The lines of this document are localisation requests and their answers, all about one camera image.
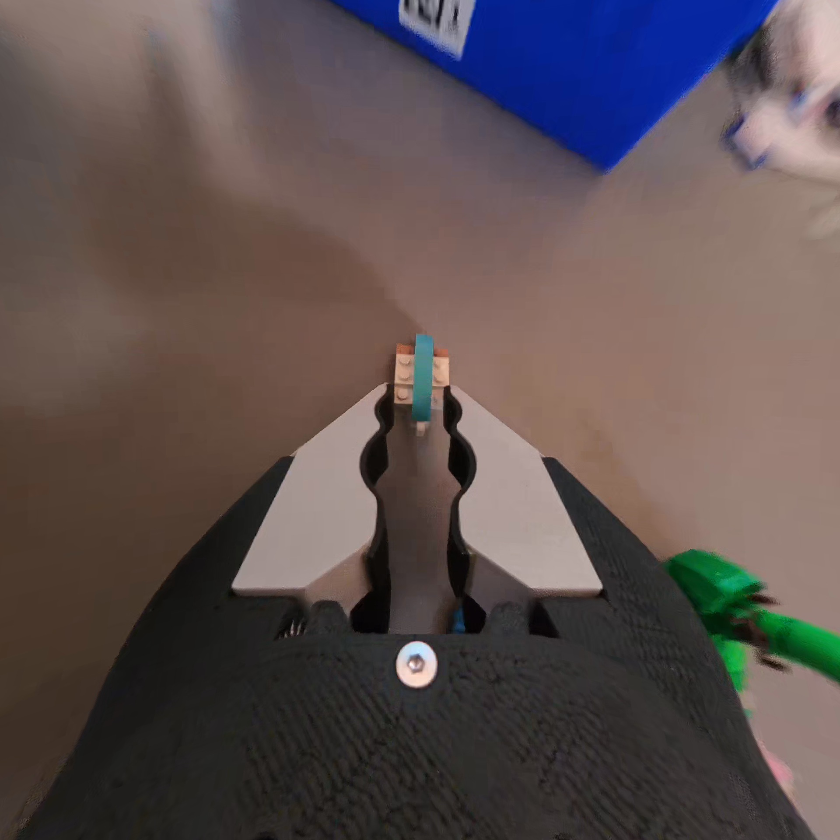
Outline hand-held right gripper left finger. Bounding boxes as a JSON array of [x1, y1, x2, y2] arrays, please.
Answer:
[[231, 382, 396, 602]]

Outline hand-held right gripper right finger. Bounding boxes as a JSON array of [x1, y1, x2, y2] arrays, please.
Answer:
[[444, 385, 604, 602]]

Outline teal curved lego piece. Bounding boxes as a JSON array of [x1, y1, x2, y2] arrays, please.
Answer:
[[409, 333, 436, 421]]

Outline green lego plant model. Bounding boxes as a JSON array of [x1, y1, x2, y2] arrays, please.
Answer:
[[663, 549, 840, 694]]

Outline blue and white lego assembly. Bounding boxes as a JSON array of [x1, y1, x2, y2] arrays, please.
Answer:
[[720, 0, 840, 241]]

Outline blue plastic bin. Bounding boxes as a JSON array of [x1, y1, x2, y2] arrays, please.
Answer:
[[327, 0, 783, 173]]

